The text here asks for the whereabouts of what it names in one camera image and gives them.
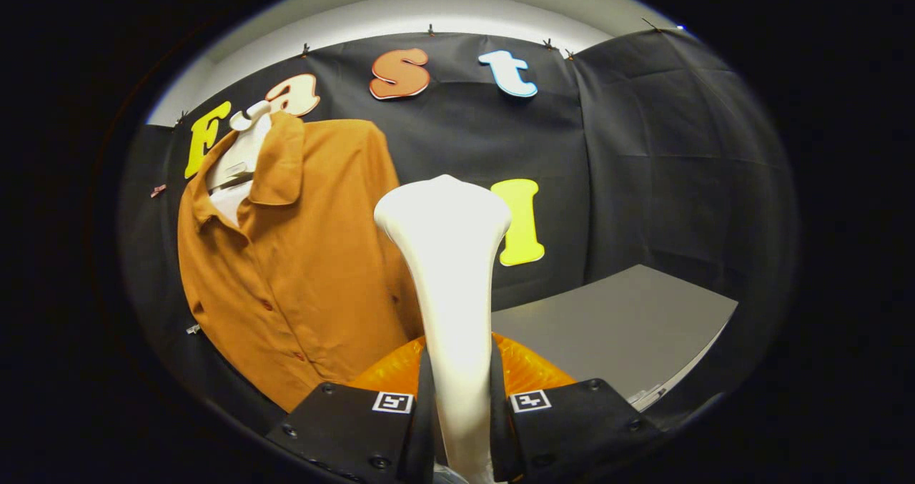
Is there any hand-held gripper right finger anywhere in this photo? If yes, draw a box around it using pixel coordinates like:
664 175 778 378
488 332 666 484

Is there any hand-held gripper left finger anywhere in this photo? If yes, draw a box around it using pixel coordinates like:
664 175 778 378
266 334 437 484

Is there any brown button shirt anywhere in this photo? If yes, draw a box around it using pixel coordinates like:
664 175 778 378
177 111 426 413

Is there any white garment steamer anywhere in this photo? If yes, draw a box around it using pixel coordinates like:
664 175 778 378
374 174 513 484

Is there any grey cabinet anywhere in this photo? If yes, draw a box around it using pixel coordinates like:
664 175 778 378
490 265 738 413

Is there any white mannequin torso form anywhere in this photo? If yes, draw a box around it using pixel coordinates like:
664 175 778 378
206 100 274 227

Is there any black backdrop cloth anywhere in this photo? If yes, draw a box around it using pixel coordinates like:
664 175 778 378
118 29 798 435

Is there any row of black clips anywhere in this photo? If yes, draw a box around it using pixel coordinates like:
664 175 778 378
175 18 662 124

